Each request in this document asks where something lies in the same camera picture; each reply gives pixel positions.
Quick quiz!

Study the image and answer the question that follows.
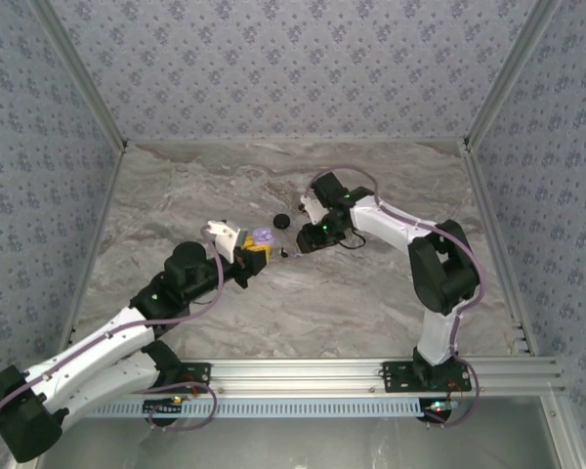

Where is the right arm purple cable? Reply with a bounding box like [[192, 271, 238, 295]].
[[305, 164, 485, 431]]

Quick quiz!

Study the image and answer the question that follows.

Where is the aluminium table side rail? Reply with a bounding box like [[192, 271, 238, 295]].
[[461, 144, 539, 361], [61, 144, 129, 346]]

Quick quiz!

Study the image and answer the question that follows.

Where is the left gripper thin black cable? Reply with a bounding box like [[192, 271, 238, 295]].
[[188, 291, 224, 309]]

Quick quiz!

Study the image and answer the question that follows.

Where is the gripper thin black cable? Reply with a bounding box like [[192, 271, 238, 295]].
[[188, 291, 224, 309], [339, 230, 368, 251]]

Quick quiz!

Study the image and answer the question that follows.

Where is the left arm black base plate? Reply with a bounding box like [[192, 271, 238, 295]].
[[173, 362, 214, 395]]

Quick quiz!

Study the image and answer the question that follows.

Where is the slotted pale blue cable duct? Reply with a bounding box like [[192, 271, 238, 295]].
[[82, 396, 429, 419]]

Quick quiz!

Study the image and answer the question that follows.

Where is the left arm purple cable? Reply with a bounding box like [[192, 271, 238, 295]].
[[0, 225, 226, 434]]

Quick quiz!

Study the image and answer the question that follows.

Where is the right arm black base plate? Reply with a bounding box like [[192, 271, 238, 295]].
[[381, 361, 474, 395]]

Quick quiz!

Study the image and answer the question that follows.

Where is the right gripper thin black cable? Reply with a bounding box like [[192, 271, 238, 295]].
[[339, 230, 368, 251]]

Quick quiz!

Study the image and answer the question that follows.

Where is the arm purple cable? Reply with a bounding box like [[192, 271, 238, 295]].
[[0, 225, 226, 434], [305, 164, 485, 431]]

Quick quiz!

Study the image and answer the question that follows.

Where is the aluminium frame post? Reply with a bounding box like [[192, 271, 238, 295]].
[[27, 0, 130, 150], [462, 0, 564, 150]]

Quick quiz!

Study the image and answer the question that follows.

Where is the aluminium frame leg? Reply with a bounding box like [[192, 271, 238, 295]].
[[539, 395, 586, 469]]

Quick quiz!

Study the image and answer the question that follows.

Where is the aluminium mounting rail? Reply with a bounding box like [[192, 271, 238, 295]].
[[32, 356, 566, 397]]

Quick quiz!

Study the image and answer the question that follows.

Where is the grey metal panel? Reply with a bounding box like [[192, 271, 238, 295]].
[[61, 415, 563, 469]]

